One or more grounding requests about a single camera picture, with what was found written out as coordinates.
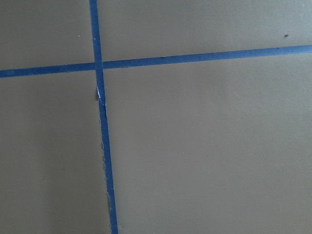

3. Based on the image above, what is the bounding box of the vertical blue tape strip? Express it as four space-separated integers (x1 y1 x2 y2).
89 0 118 234

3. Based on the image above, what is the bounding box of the horizontal blue tape strip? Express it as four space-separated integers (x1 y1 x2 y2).
0 45 312 78

